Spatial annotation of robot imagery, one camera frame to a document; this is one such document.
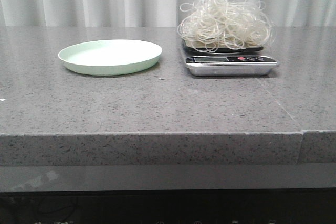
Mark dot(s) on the light green round plate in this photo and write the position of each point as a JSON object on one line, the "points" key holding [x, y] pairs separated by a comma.
{"points": [[110, 57]]}

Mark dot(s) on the silver black kitchen scale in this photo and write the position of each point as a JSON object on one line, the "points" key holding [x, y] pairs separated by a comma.
{"points": [[223, 61]]}

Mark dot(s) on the white vermicelli noodle bundle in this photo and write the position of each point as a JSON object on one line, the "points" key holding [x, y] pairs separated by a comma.
{"points": [[215, 24]]}

